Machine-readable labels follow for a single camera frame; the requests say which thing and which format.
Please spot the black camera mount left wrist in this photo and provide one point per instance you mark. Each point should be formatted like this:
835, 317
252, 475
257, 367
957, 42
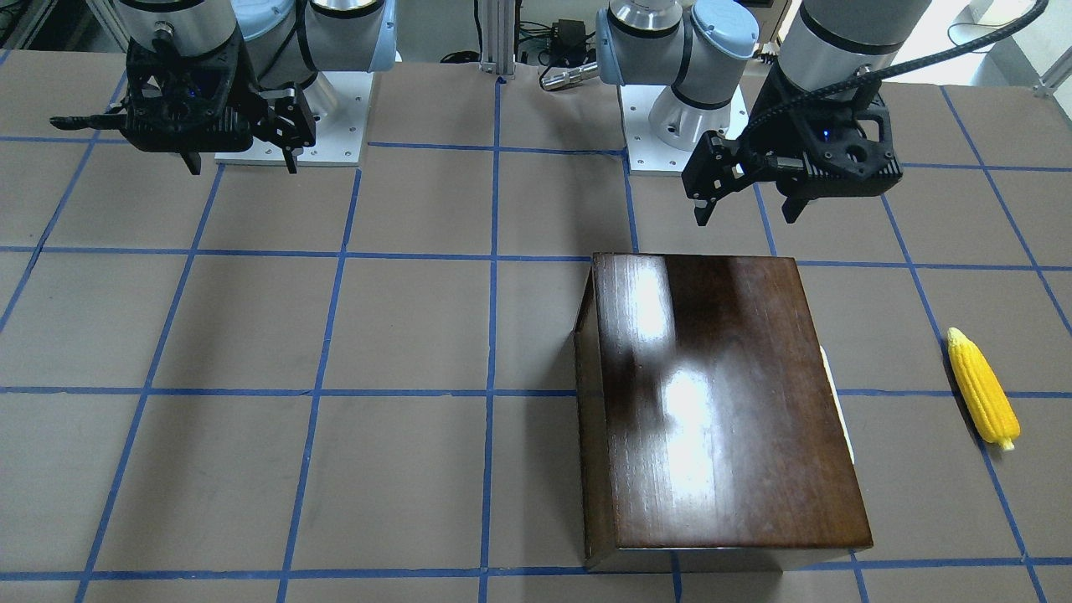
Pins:
848, 138

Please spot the silver metal cylinder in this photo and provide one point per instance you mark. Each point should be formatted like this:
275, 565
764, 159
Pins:
569, 77

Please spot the black power adapter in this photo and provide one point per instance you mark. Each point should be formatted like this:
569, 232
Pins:
567, 34

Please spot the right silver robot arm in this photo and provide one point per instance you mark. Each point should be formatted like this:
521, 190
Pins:
253, 82

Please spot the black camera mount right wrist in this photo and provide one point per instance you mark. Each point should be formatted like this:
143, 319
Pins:
176, 104

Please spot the yellow toy corn cob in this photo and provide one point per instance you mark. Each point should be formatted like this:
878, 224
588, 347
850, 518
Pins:
984, 396

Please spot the black camera mount wrist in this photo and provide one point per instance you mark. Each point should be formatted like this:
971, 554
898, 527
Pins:
848, 138
176, 104

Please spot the dark wooden drawer cabinet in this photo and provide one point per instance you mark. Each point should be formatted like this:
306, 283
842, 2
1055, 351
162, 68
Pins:
711, 439

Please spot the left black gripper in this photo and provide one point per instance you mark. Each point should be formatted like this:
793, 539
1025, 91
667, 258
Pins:
777, 107

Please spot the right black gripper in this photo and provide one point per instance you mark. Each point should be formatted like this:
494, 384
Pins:
286, 120

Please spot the aluminium frame post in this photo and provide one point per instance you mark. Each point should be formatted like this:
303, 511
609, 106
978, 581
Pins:
497, 33

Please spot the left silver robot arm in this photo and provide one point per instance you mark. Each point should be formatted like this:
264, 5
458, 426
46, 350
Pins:
701, 50

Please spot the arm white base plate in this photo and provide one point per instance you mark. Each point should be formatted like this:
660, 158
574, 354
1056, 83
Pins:
661, 131
340, 100

